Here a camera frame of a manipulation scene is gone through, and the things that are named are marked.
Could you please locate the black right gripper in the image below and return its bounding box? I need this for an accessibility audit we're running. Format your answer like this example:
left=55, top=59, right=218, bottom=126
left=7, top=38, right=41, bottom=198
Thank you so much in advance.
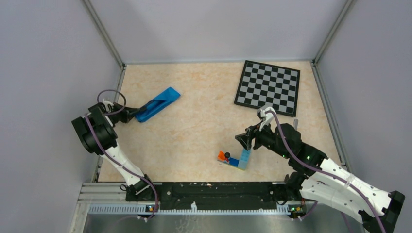
left=235, top=118, right=291, bottom=159

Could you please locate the colourful toy brick assembly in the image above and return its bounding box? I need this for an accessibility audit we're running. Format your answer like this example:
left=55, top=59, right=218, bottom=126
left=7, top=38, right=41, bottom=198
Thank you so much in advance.
left=217, top=149, right=251, bottom=170

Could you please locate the silver metal knife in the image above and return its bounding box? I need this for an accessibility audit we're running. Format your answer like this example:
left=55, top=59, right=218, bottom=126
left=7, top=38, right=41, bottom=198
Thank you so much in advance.
left=293, top=119, right=299, bottom=129

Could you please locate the blue cloth napkin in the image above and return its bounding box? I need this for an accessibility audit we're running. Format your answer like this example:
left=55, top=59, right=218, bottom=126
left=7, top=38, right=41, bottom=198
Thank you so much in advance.
left=135, top=87, right=181, bottom=123

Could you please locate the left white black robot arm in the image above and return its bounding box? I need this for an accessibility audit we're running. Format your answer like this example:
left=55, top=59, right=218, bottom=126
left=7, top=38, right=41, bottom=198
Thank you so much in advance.
left=71, top=100, right=156, bottom=201

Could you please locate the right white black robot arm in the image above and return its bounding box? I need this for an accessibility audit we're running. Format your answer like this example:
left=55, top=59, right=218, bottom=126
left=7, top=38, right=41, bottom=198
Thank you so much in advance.
left=235, top=107, right=405, bottom=233

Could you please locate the black white checkerboard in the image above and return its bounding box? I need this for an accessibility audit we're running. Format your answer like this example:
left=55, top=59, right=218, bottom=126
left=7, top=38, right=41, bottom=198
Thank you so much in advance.
left=234, top=60, right=300, bottom=117

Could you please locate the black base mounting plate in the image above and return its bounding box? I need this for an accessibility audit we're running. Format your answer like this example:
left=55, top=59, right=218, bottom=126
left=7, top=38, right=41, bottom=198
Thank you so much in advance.
left=120, top=182, right=306, bottom=211

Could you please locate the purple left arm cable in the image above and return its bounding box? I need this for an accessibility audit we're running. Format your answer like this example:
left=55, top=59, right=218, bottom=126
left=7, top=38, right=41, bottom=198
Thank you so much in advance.
left=84, top=89, right=160, bottom=222

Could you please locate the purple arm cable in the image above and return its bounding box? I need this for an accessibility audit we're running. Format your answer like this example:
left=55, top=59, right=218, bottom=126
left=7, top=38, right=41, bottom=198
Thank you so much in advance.
left=264, top=109, right=387, bottom=233
left=84, top=89, right=160, bottom=222

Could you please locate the aluminium frame rail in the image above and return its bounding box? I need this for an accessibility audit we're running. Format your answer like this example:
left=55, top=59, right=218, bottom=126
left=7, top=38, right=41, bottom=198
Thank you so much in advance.
left=69, top=182, right=382, bottom=233

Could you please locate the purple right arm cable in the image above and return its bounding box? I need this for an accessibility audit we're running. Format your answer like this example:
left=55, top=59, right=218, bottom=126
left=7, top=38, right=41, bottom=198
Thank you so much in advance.
left=264, top=109, right=387, bottom=233

